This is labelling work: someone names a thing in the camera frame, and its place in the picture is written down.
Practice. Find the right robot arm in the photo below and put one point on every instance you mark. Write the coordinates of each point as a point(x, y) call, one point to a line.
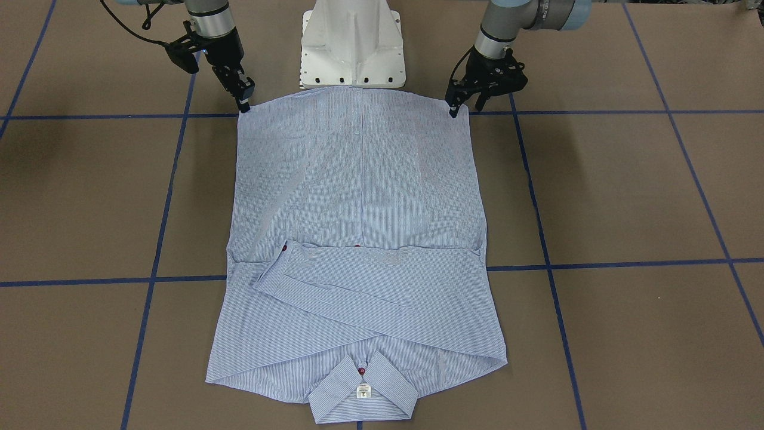
point(210, 29)

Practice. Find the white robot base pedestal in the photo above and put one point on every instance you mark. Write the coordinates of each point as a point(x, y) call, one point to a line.
point(357, 43)

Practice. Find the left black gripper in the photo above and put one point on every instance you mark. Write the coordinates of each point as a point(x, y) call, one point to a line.
point(458, 95)

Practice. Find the light blue striped shirt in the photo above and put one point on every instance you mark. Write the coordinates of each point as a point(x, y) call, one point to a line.
point(356, 277)

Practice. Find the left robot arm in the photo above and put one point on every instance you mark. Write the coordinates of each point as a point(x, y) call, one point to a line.
point(504, 20)

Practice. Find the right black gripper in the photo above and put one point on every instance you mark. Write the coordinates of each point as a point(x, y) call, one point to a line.
point(225, 54)

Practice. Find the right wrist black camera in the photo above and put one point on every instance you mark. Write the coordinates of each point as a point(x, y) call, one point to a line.
point(182, 51)

